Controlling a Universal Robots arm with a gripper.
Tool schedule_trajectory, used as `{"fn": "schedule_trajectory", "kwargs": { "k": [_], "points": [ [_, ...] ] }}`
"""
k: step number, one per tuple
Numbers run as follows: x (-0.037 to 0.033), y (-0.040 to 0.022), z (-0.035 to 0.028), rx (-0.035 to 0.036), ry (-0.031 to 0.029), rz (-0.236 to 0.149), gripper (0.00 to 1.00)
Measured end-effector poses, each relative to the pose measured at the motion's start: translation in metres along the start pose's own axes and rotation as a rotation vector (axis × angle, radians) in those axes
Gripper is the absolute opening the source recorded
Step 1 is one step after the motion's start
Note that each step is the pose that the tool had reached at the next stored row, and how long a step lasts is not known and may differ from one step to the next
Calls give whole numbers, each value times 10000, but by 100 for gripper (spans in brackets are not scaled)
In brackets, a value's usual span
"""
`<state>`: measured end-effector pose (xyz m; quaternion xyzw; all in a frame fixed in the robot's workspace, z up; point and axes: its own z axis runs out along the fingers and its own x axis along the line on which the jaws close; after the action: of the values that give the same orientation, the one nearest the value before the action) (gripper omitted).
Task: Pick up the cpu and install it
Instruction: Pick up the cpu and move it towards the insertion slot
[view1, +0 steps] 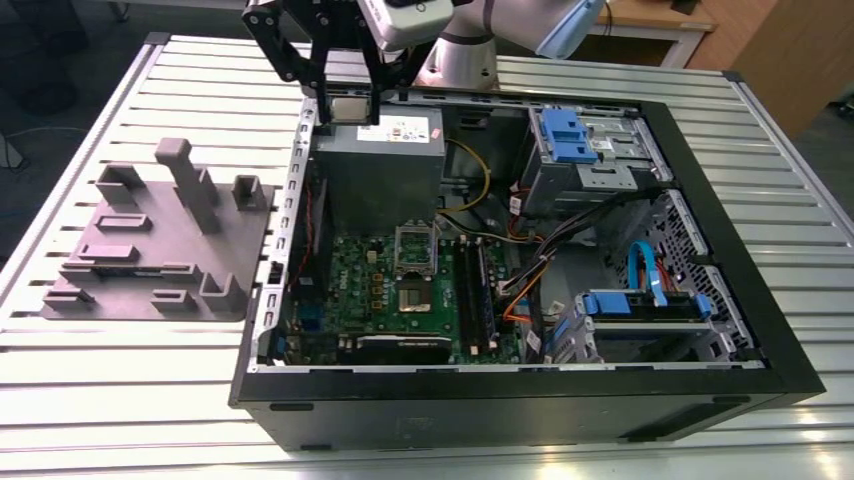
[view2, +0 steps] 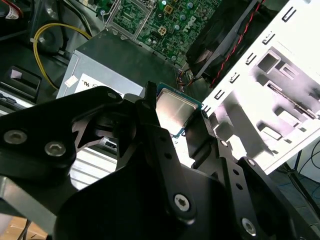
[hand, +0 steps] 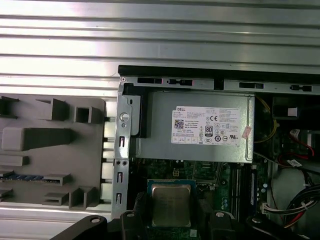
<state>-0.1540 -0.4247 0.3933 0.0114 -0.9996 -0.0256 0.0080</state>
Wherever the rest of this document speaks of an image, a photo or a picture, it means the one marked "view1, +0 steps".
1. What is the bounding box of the hard disk in blue carrier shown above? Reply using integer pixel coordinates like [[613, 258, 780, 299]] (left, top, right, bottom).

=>
[[576, 289, 712, 324]]

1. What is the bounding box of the black graphics card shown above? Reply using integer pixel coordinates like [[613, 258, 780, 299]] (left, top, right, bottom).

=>
[[336, 333, 452, 365]]

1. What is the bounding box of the wooden desk white frame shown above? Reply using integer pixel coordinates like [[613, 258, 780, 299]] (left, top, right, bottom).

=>
[[585, 0, 720, 69]]

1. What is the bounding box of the grey power supply unit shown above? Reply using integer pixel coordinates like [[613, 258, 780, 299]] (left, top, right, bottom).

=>
[[311, 103, 447, 236]]

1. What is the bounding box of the blue flat cable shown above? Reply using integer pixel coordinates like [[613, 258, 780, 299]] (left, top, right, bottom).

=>
[[543, 299, 579, 364]]

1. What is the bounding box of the silver CPU chip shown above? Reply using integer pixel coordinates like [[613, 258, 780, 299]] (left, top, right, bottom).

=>
[[329, 96, 376, 125]]

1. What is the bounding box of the green motherboard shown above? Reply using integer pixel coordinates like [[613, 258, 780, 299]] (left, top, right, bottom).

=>
[[276, 232, 528, 366]]

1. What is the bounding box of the blue drive carrier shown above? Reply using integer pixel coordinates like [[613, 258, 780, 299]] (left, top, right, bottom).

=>
[[540, 107, 600, 165]]

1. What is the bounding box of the CPU socket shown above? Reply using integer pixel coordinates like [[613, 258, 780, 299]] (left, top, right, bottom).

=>
[[397, 277, 435, 314]]

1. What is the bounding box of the metal socket cover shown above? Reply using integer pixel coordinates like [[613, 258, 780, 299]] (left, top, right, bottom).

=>
[[393, 224, 440, 279]]

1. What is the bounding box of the black RAM stick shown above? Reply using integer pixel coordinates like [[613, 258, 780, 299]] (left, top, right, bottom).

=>
[[469, 237, 500, 347]]

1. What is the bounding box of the silver disk bay cage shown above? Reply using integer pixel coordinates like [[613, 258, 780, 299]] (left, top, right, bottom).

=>
[[545, 289, 762, 366]]

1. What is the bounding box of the yellow wire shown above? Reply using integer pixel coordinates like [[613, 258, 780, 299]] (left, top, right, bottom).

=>
[[436, 137, 493, 216]]

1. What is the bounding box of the light blue SATA cable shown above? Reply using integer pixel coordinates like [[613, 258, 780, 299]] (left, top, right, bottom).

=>
[[627, 240, 668, 307]]

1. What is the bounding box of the silver drive cage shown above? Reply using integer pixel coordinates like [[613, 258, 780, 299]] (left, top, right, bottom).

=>
[[519, 102, 672, 216]]

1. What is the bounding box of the grey parts rack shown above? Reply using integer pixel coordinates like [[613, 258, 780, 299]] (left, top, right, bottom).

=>
[[37, 137, 279, 322]]

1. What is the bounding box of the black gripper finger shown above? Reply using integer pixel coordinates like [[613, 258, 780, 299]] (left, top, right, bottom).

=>
[[351, 28, 440, 127], [238, 1, 336, 126]]

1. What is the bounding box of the green RAM stick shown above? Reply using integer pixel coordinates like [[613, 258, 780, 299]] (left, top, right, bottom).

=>
[[90, 268, 166, 279]]

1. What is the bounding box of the orange wire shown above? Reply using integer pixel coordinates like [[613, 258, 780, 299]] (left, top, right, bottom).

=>
[[500, 269, 555, 331]]

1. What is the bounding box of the black cable bundle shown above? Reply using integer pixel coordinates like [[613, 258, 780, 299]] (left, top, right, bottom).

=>
[[496, 189, 659, 296]]

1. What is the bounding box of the black PC case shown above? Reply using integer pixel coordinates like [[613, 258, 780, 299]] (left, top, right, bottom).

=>
[[228, 77, 827, 451]]

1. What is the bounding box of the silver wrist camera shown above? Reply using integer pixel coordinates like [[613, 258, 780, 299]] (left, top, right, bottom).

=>
[[356, 0, 456, 52]]

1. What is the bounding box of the wooden cabinet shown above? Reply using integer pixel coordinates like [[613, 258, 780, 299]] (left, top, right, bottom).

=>
[[686, 0, 854, 139]]

